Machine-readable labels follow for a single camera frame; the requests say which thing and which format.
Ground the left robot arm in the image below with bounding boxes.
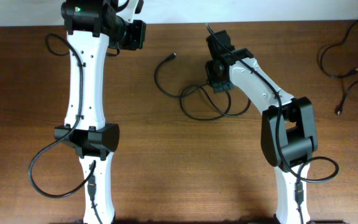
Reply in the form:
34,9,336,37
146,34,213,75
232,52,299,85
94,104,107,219
55,0,146,223

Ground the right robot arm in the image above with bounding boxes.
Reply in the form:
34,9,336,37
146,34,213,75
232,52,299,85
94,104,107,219
206,30,318,223

